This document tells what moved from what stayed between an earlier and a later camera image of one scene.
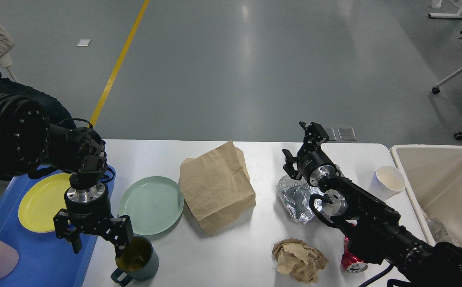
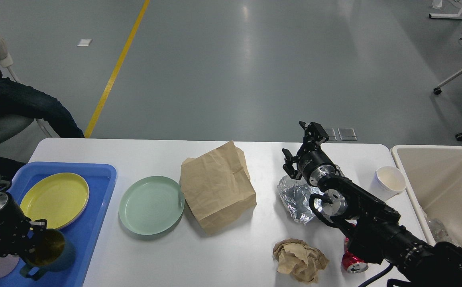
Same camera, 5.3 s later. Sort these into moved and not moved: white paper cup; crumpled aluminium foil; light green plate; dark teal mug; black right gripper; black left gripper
Moved: dark teal mug; black left gripper
Not moved: light green plate; white paper cup; crumpled aluminium foil; black right gripper
